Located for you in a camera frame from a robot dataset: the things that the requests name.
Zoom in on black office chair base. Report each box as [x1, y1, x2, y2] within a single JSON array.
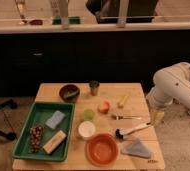
[[0, 99, 17, 141]]

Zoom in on peach fruit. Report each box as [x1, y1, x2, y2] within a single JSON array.
[[98, 101, 110, 114]]

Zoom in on metal fork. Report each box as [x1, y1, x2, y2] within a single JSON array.
[[111, 115, 141, 120]]

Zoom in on grey folded cloth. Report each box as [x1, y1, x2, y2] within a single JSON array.
[[121, 139, 152, 159]]

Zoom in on blue sponge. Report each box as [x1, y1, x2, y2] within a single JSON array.
[[45, 111, 65, 129]]

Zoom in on orange bowl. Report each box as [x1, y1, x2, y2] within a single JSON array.
[[85, 134, 118, 167]]

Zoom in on yellow banana piece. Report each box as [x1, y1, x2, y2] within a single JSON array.
[[117, 95, 128, 108]]

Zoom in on black white brush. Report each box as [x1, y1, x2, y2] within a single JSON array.
[[115, 123, 151, 139]]

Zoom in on white window rail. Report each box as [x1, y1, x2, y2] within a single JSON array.
[[0, 22, 190, 34]]

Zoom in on green plastic tray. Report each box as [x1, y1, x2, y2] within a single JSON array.
[[13, 102, 75, 162]]

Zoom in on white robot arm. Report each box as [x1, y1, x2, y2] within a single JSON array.
[[146, 62, 190, 113]]

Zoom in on metal cup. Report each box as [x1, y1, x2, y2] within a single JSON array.
[[89, 81, 100, 96]]

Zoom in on green small cup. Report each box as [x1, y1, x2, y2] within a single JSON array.
[[81, 109, 95, 121]]

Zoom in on dark red bowl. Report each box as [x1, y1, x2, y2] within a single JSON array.
[[59, 84, 80, 103]]

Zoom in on red grapes bunch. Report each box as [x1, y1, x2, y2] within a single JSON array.
[[30, 125, 43, 153]]

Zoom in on wooden block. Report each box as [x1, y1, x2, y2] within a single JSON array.
[[43, 130, 66, 154]]

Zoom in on white cup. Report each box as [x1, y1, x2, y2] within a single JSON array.
[[78, 121, 96, 139]]

